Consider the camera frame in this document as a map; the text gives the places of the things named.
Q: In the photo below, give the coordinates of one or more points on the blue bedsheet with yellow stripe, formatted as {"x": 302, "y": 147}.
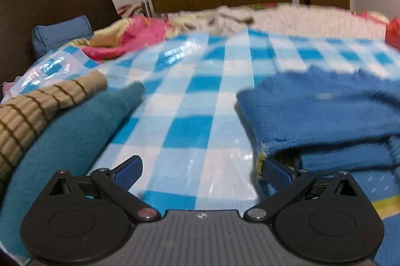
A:
{"x": 378, "y": 200}

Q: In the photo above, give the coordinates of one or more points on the beige striped sweater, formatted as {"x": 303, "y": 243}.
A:
{"x": 34, "y": 116}

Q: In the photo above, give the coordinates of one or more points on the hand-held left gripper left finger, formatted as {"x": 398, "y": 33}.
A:
{"x": 131, "y": 170}

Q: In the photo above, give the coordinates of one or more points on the blue pillow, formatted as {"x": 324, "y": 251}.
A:
{"x": 59, "y": 35}

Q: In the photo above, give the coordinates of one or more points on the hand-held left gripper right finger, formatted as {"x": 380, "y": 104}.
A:
{"x": 276, "y": 174}

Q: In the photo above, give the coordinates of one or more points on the teal sweater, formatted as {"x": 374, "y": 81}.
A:
{"x": 68, "y": 141}

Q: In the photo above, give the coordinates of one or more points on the blue checkered plastic sheet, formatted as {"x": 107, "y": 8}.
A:
{"x": 200, "y": 97}

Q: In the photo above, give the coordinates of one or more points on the white floral bedsheet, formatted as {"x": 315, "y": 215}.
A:
{"x": 297, "y": 19}

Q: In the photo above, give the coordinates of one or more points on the dark wooden headboard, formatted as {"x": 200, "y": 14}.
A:
{"x": 47, "y": 7}

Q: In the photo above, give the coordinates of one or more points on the pink floral blanket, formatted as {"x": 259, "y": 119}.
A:
{"x": 125, "y": 35}

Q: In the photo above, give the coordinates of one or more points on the red white striped cloth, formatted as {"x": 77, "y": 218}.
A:
{"x": 128, "y": 10}

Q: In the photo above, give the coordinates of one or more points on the metal thermos bottle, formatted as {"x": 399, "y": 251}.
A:
{"x": 146, "y": 8}

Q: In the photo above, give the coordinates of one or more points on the blue knit sweater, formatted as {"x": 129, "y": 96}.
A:
{"x": 315, "y": 110}

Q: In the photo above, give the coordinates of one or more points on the red printed bag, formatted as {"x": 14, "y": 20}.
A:
{"x": 394, "y": 31}

